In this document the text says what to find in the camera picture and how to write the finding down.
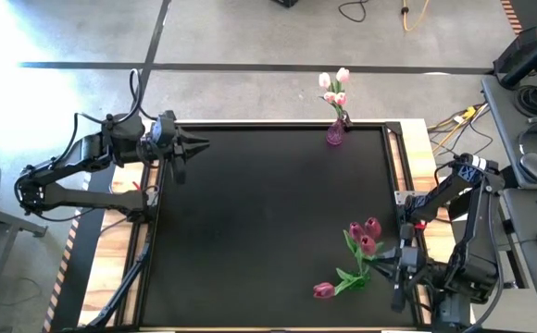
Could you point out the black case red label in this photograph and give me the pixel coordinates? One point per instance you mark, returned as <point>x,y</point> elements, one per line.
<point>518,51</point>

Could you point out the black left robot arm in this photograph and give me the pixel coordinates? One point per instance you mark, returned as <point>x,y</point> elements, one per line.
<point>88,155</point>

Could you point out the black frame strut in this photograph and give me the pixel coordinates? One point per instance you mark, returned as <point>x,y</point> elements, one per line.
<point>125,282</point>

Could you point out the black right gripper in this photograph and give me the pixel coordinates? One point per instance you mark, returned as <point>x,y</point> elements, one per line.
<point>409,263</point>

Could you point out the grey desk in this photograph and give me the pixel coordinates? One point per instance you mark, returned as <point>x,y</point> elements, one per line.
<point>504,139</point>
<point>528,268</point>

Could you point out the purple glass vase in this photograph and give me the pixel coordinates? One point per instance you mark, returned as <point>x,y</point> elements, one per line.
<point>335,134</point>

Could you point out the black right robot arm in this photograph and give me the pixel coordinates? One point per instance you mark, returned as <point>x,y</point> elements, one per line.
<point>472,250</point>

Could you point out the pink tulip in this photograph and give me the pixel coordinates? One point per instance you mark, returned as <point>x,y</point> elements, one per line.
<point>340,98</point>
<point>325,80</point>
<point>342,74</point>
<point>329,97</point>

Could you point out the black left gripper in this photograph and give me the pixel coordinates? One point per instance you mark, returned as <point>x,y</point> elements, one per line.
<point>169,139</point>

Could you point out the grey metal table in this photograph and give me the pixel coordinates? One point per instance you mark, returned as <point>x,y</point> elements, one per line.
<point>4,221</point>

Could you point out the red tag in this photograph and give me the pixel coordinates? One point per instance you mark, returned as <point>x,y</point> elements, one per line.
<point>135,185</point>
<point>420,225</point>

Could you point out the dark blue frame tube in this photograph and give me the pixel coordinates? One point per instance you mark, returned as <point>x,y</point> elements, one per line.
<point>532,55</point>

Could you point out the wooden table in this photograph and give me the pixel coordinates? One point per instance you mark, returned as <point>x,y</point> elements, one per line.
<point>111,259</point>

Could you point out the black mat hazard stripe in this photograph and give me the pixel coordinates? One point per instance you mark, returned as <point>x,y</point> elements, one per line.
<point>83,259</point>

